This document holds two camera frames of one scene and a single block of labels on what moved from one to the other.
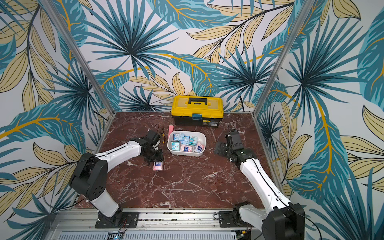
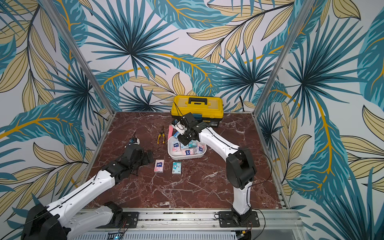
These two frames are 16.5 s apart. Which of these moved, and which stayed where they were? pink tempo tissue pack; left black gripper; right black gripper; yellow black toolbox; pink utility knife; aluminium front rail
Moved: right black gripper; left black gripper
Stayed: pink utility knife; yellow black toolbox; pink tempo tissue pack; aluminium front rail
